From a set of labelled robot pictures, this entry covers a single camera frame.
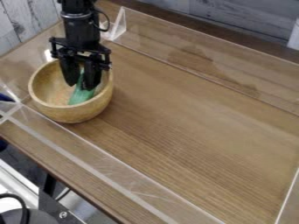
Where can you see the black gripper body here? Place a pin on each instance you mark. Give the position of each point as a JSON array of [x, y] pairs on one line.
[[78, 47]]

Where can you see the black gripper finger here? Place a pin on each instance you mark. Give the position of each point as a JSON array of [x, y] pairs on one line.
[[69, 67], [90, 75]]

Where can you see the green rectangular block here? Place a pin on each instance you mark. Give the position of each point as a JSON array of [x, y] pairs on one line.
[[80, 95]]

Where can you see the brown wooden bowl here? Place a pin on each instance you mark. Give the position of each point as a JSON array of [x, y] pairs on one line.
[[53, 96]]

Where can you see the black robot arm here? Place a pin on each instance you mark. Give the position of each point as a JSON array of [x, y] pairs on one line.
[[78, 6]]

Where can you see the black table leg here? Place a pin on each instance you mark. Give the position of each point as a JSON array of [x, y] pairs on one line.
[[49, 185]]

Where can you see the white object at right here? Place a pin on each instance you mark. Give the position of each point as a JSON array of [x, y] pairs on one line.
[[293, 38]]

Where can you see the clear acrylic tray wall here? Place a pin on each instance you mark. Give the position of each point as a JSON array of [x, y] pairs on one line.
[[195, 145]]

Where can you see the black metal bracket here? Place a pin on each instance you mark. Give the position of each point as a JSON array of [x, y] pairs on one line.
[[58, 212]]

